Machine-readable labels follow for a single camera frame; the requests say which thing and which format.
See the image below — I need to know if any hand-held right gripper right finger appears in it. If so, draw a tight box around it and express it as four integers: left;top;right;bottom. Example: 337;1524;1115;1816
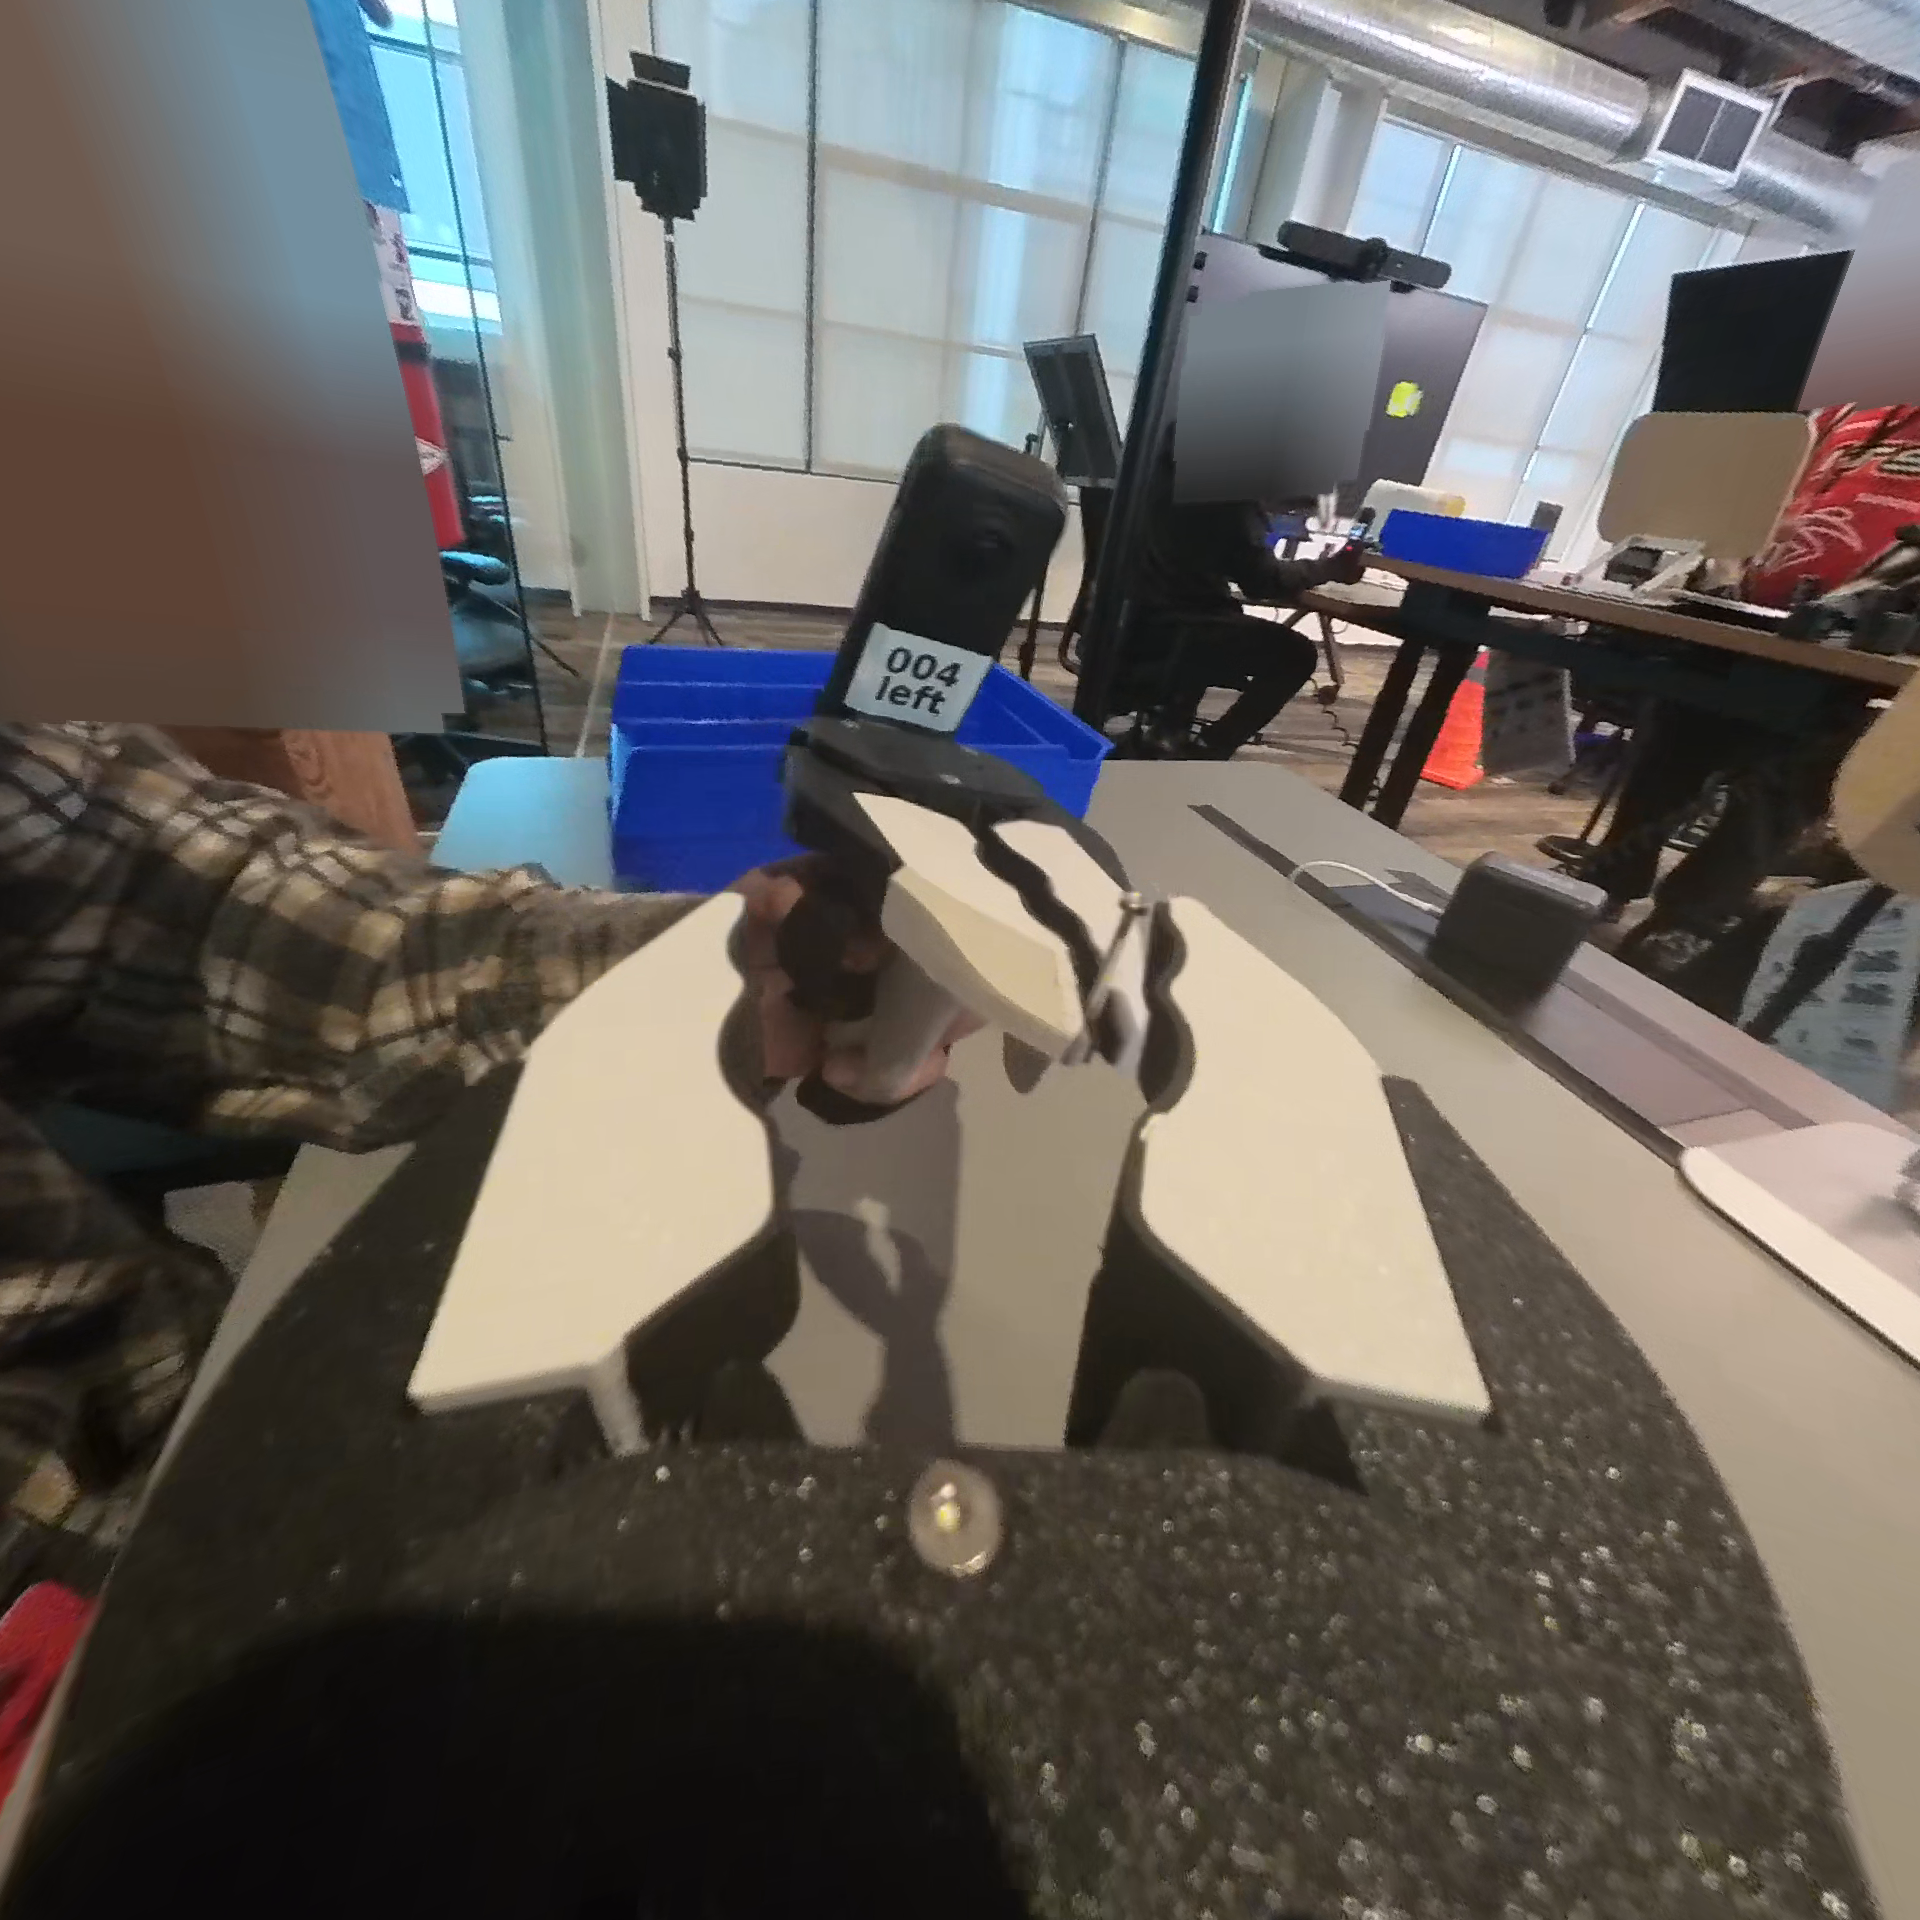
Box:
1066;893;1498;1450

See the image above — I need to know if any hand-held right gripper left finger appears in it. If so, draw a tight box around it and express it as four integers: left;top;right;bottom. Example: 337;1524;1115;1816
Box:
406;891;801;1456

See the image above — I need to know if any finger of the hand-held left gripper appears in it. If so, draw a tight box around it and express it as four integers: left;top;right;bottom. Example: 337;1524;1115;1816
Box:
972;815;1164;1069
848;792;1098;1066

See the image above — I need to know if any steel bolt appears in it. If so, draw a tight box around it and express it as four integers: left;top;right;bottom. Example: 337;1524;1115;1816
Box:
1078;891;1154;1011

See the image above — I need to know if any blue plastic parts bin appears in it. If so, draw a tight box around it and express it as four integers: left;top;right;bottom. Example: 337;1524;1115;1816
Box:
608;644;1115;893

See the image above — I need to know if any person's left forearm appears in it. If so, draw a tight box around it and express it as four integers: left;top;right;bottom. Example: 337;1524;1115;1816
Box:
346;856;746;1104

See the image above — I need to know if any person's left hand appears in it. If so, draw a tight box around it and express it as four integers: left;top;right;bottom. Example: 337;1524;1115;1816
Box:
728;864;963;1125

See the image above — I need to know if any black vertical pole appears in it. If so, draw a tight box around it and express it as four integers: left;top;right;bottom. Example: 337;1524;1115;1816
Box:
1072;0;1260;724

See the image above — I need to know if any black cube device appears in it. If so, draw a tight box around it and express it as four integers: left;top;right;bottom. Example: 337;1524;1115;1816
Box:
1425;852;1609;1011

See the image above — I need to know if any orange traffic cone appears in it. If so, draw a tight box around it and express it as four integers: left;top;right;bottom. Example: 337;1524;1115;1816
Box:
1418;648;1498;792

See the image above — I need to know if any black office chair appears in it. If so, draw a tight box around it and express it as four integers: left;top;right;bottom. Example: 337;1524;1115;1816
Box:
441;547;543;736

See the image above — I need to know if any white document stand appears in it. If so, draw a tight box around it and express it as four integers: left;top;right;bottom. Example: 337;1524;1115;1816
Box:
1679;704;1920;1370
1599;410;1817;591

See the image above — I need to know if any black webcam bar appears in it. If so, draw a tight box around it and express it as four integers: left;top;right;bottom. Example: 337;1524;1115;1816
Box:
1275;219;1455;289

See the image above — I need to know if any blue storage bin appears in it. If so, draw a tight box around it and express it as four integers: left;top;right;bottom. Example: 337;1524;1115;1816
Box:
1376;511;1550;579

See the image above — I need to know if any large dark display screen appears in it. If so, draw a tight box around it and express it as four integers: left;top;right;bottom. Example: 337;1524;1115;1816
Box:
1358;292;1490;482

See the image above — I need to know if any black light panel stand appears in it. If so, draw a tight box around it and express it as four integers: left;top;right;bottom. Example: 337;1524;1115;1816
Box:
603;52;723;649

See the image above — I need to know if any red fire extinguisher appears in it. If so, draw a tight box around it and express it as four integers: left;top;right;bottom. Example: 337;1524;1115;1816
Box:
393;323;472;548

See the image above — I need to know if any wooden office desk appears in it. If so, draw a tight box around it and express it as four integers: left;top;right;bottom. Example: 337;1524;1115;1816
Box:
1297;544;1920;835

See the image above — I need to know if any blue white patterned bag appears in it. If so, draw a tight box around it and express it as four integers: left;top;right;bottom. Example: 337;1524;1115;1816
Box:
1747;879;1920;1051

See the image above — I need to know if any dark computer monitor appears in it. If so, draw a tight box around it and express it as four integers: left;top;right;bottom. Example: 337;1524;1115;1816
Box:
1651;250;1856;417

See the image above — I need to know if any white cable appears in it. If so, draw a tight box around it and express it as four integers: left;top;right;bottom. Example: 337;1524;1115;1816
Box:
1295;858;1455;913

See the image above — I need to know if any silver ventilation duct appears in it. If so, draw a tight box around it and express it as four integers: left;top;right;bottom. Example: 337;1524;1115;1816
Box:
1247;0;1883;234

